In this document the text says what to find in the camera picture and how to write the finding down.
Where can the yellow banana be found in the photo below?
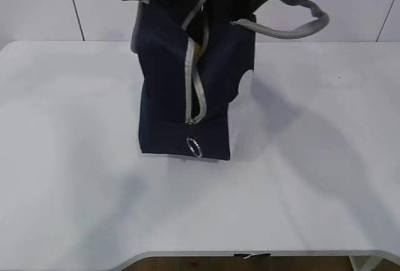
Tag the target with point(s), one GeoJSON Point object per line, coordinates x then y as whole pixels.
{"type": "Point", "coordinates": [200, 48]}

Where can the navy insulated lunch bag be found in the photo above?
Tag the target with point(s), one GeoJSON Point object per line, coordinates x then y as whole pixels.
{"type": "Point", "coordinates": [185, 103]}

